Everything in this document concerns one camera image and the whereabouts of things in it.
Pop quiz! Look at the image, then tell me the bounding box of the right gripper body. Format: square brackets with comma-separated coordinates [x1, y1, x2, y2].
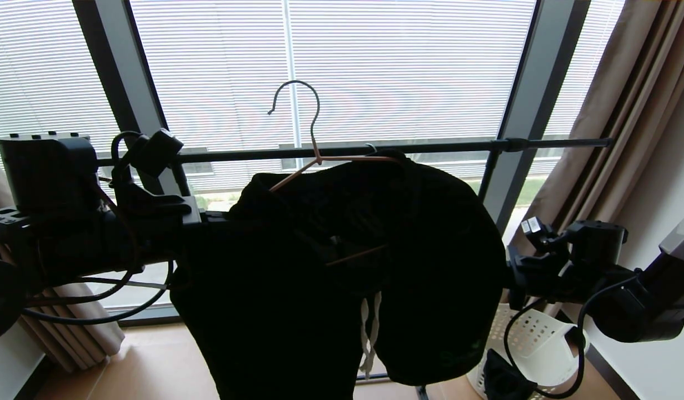
[506, 253, 585, 309]

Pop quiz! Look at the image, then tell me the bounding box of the black clothes rack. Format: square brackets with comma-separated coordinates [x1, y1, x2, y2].
[97, 137, 613, 400]

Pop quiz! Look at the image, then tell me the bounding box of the white laundry basket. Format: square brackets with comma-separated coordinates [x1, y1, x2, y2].
[467, 303, 591, 400]

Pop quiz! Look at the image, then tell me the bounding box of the window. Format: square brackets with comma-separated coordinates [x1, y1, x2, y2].
[0, 0, 626, 326]

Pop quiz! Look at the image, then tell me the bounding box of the heap of clothes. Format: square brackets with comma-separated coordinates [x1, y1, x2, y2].
[482, 349, 538, 400]

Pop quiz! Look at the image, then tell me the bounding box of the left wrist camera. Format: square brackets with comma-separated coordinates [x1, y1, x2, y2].
[119, 129, 193, 217]

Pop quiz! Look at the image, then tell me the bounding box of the black garment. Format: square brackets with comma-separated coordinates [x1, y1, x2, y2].
[169, 150, 509, 400]

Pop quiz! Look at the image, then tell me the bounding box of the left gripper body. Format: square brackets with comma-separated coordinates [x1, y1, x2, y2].
[103, 196, 204, 262]

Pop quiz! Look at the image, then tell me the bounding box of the brown curtain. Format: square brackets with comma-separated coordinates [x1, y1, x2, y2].
[0, 153, 126, 374]
[503, 0, 684, 317]

